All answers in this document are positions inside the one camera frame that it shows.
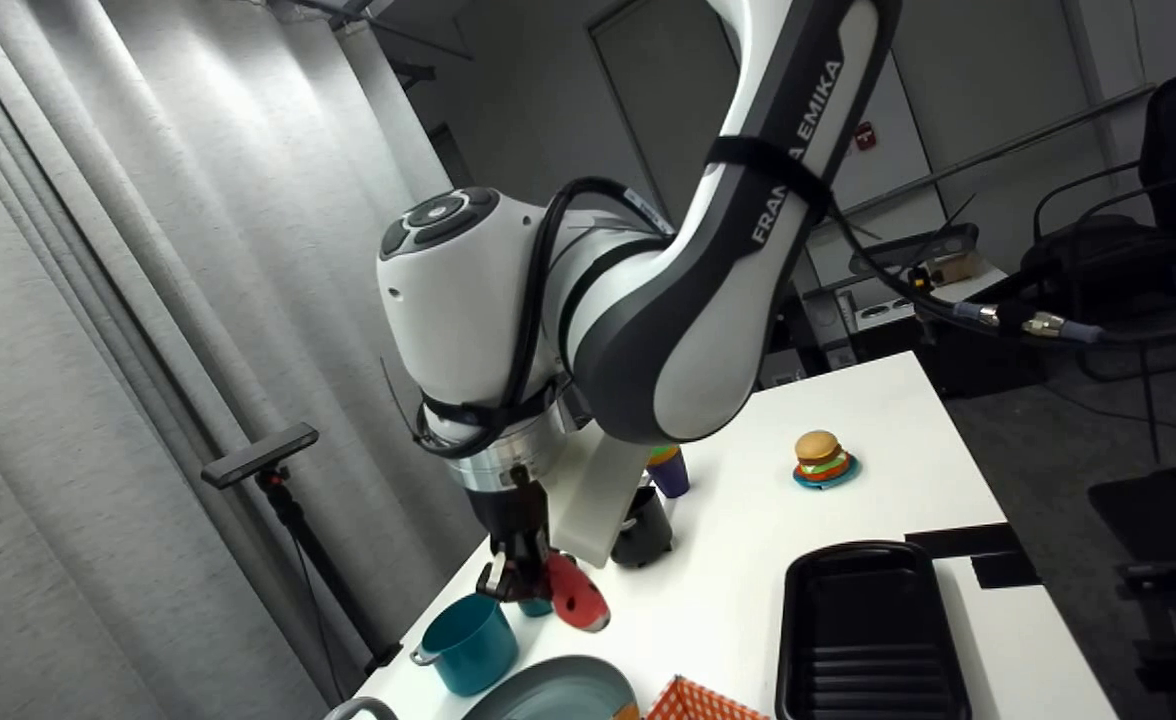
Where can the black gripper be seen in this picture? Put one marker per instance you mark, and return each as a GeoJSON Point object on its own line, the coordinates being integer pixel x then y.
{"type": "Point", "coordinates": [516, 537]}

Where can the red watermelon slice toy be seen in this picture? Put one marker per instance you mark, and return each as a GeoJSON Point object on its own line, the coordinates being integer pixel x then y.
{"type": "Point", "coordinates": [572, 594]}

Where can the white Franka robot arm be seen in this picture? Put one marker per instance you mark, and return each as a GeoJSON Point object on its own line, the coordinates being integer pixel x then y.
{"type": "Point", "coordinates": [552, 347]}

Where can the teal toy pot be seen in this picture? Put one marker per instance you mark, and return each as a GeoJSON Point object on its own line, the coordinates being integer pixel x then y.
{"type": "Point", "coordinates": [471, 646]}

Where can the grey-blue round plate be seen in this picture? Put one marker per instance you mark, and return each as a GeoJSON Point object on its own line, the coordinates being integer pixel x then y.
{"type": "Point", "coordinates": [556, 688]}

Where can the toy burger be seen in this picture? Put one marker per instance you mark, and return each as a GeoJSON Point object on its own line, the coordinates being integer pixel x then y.
{"type": "Point", "coordinates": [820, 461]}

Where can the orange checkered basket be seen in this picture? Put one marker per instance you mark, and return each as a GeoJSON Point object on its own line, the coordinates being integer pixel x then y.
{"type": "Point", "coordinates": [695, 701]}

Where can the black rectangular tray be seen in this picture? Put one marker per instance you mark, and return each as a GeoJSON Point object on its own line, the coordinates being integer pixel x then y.
{"type": "Point", "coordinates": [866, 638]}

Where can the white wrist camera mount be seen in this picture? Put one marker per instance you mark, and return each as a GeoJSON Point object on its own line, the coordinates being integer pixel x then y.
{"type": "Point", "coordinates": [591, 488]}

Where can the black camera tripod stand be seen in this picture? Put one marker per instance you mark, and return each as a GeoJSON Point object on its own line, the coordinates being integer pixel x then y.
{"type": "Point", "coordinates": [266, 466]}

